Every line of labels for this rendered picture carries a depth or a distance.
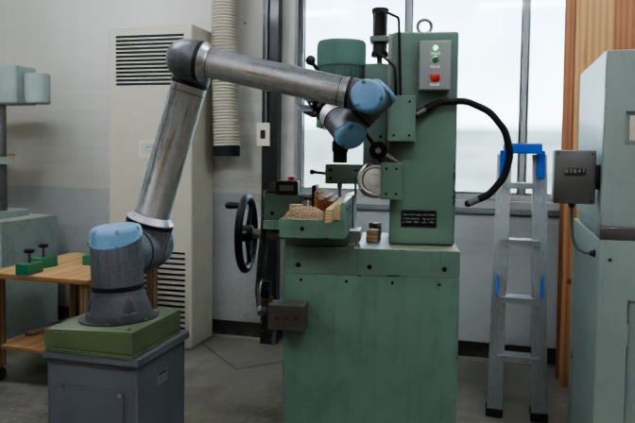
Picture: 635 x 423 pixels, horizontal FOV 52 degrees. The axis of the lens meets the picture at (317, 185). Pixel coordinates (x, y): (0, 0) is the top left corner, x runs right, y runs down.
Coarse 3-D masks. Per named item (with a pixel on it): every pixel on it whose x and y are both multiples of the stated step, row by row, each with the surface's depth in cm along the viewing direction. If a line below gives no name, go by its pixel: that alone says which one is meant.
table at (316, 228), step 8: (264, 224) 230; (272, 224) 230; (280, 224) 208; (288, 224) 208; (296, 224) 207; (304, 224) 207; (312, 224) 207; (320, 224) 206; (328, 224) 206; (336, 224) 206; (344, 224) 206; (280, 232) 208; (288, 232) 208; (296, 232) 208; (304, 232) 207; (312, 232) 207; (320, 232) 207; (328, 232) 206; (336, 232) 206; (344, 232) 206
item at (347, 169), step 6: (330, 168) 232; (336, 168) 233; (342, 168) 232; (348, 168) 232; (354, 168) 232; (360, 168) 232; (330, 174) 233; (336, 174) 233; (342, 174) 232; (348, 174) 232; (330, 180) 233; (336, 180) 233; (342, 180) 233; (348, 180) 232
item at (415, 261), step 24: (360, 240) 234; (384, 240) 234; (288, 264) 218; (312, 264) 217; (336, 264) 216; (360, 264) 215; (384, 264) 214; (408, 264) 213; (432, 264) 212; (456, 264) 211
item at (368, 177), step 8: (368, 168) 221; (376, 168) 221; (360, 176) 221; (368, 176) 221; (376, 176) 221; (360, 184) 222; (368, 184) 222; (376, 184) 221; (368, 192) 221; (376, 192) 221
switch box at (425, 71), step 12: (420, 48) 214; (432, 48) 213; (444, 48) 213; (420, 60) 214; (444, 60) 213; (420, 72) 214; (432, 72) 214; (444, 72) 213; (420, 84) 214; (444, 84) 213
